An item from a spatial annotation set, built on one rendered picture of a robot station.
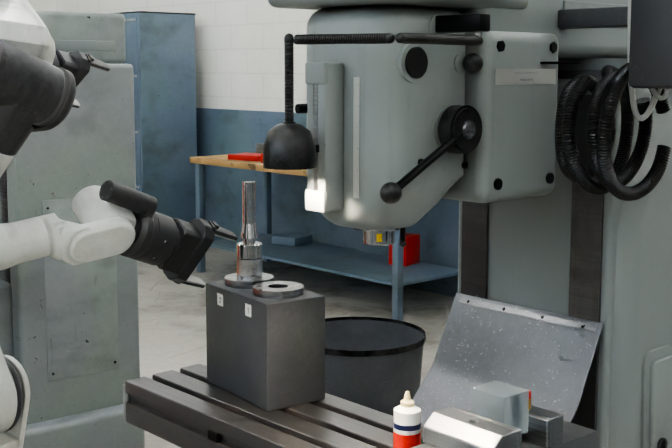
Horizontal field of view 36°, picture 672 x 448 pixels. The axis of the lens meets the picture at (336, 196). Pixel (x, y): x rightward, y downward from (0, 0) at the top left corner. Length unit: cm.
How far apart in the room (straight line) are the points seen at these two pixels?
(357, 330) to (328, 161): 245
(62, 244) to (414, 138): 58
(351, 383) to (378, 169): 207
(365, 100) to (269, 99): 699
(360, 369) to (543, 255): 169
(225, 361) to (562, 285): 61
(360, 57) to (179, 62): 750
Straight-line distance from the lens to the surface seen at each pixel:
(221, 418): 177
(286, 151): 138
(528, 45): 162
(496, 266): 191
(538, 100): 165
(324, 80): 145
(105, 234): 167
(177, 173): 895
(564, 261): 182
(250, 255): 188
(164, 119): 885
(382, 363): 346
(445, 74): 151
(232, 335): 186
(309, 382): 183
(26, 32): 164
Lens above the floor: 154
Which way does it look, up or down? 7 degrees down
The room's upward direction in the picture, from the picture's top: straight up
